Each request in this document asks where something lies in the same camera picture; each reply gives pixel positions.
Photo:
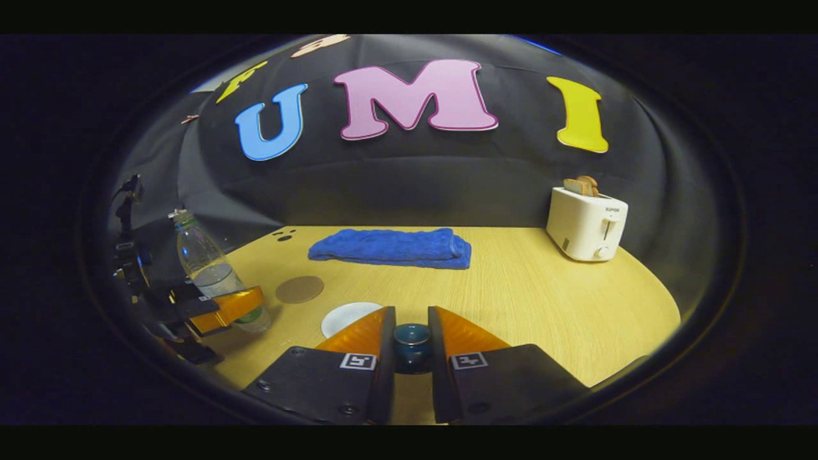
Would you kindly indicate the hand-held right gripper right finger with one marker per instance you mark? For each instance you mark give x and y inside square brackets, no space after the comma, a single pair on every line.
[441,396]

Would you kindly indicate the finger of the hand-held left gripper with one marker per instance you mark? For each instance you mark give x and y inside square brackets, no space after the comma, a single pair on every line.
[230,306]

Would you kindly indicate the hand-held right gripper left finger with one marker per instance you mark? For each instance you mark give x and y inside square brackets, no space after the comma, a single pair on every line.
[383,396]

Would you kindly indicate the clear plastic water bottle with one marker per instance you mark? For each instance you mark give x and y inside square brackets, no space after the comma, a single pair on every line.
[204,255]

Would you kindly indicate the round brown coaster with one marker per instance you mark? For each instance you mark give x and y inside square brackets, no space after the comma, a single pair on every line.
[299,289]

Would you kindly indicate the white teacup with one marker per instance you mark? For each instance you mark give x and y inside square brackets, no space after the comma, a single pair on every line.
[345,317]

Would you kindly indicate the blue folded towel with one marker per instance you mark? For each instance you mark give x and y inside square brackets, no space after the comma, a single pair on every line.
[390,248]

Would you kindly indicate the copper backdrop clip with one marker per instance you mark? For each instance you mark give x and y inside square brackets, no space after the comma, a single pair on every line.
[190,119]

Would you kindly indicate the black backdrop cloth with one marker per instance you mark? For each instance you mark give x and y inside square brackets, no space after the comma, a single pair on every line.
[415,185]

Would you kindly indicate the white toaster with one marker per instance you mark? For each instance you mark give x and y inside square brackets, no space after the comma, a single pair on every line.
[585,227]

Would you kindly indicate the brown bread slice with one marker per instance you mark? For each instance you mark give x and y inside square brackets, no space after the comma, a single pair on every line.
[591,184]
[575,187]

